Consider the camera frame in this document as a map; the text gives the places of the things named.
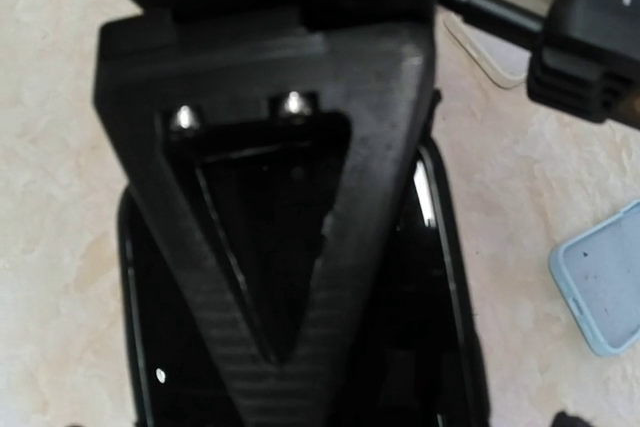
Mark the clear phone case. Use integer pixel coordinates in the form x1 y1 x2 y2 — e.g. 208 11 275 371
443 13 530 90

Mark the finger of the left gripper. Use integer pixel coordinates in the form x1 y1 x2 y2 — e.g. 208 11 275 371
94 9 434 426

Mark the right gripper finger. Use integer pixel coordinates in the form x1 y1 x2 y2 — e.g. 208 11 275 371
551 411 593 427

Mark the light blue phone case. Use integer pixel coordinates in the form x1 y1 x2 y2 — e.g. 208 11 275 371
549 201 639 357

